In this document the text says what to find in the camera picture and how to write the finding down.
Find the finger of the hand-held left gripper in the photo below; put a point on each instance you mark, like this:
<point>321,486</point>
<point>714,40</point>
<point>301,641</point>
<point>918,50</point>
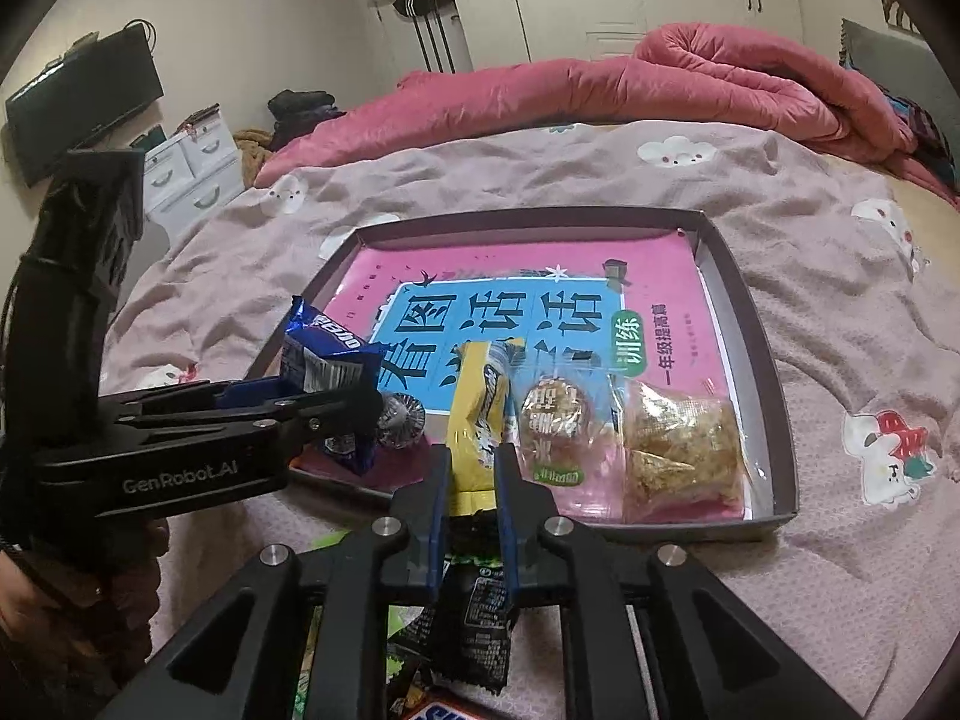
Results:
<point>262,388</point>
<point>345,409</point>

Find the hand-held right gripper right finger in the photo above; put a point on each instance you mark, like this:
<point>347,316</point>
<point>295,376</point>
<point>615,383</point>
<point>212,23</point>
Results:
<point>504,540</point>

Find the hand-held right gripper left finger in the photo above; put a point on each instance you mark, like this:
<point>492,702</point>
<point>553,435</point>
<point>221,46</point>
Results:
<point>442,510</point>

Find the blue cookie packet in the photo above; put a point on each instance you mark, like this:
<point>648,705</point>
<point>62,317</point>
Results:
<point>330,356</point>

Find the foil chocolate ball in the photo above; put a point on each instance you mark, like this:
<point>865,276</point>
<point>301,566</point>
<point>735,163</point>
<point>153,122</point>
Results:
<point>401,420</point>

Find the black and green snack packet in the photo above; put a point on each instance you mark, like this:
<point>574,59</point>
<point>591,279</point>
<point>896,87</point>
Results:
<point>480,630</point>

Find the yellow candy bar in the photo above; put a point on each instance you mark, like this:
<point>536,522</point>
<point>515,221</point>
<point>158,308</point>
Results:
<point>476,405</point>

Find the clear round cake packet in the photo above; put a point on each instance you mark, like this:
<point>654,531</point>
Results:
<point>559,420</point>

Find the light green snack packet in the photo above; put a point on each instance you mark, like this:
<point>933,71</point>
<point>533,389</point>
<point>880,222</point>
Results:
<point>397,664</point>

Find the brown chocolate bar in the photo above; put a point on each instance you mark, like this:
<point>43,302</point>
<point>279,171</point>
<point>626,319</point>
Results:
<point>450,709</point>

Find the clear crispy noodle packet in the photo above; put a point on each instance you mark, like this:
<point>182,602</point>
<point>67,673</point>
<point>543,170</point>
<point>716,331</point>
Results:
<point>679,442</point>

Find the dark shallow cardboard box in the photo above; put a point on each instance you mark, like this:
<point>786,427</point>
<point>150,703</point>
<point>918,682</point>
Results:
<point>754,360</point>

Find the person's left hand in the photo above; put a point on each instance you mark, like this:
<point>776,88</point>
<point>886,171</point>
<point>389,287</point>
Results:
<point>45,630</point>

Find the white drawer cabinet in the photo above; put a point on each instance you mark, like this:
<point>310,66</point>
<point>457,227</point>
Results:
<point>195,180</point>

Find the pink and blue book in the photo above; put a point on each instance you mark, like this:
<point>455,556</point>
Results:
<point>525,255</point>

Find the yellow knitted blanket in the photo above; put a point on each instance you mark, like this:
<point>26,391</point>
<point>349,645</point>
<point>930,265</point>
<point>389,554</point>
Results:
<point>251,150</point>

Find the dark clothes pile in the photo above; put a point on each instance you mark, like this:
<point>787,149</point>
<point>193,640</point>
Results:
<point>304,116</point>

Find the black flat television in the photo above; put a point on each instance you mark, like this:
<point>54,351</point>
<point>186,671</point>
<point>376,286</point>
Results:
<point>82,105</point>

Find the pink duvet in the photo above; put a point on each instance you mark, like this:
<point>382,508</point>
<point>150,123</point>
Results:
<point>600,90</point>

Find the beige bed sheet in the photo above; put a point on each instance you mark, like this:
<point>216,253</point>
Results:
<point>937,240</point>

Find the striped clothes pile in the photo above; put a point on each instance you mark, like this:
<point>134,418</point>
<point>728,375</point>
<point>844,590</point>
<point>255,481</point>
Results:
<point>919,127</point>

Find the grey padded headboard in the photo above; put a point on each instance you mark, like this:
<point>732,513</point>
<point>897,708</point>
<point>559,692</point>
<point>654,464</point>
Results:
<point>915,67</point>

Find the tree wall painting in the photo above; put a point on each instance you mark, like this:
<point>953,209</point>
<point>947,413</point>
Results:
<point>896,11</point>

